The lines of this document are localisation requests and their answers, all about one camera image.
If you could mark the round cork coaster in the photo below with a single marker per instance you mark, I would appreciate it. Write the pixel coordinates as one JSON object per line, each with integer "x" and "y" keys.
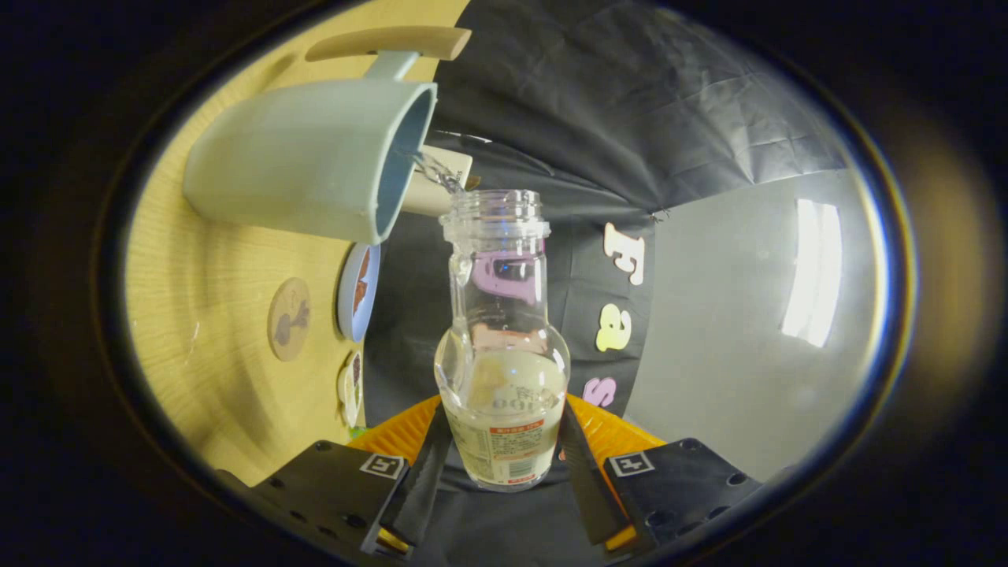
{"x": 289, "y": 319}

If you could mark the white divided dish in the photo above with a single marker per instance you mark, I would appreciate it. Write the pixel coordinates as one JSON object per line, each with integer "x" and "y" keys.
{"x": 346, "y": 390}

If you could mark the clear glass juice bottle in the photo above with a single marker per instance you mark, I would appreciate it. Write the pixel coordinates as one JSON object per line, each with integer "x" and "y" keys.
{"x": 504, "y": 409}

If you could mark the brown food slice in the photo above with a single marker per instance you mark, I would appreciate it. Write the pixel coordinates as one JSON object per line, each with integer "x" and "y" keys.
{"x": 365, "y": 268}
{"x": 360, "y": 298}

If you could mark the wooden table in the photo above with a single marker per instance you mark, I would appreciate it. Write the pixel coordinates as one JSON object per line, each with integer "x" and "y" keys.
{"x": 213, "y": 315}

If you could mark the white toaster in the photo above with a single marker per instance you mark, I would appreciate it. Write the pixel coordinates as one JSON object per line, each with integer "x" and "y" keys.
{"x": 437, "y": 193}

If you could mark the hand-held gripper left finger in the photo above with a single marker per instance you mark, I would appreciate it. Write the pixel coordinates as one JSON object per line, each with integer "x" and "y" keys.
{"x": 417, "y": 488}

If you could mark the blue plate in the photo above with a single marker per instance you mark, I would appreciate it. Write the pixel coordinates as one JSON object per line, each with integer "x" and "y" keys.
{"x": 346, "y": 299}

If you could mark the black backdrop cloth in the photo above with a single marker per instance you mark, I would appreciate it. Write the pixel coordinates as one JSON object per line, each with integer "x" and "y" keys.
{"x": 630, "y": 102}

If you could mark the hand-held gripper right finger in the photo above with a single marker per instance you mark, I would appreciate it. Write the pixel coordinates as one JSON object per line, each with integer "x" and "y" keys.
{"x": 589, "y": 488}

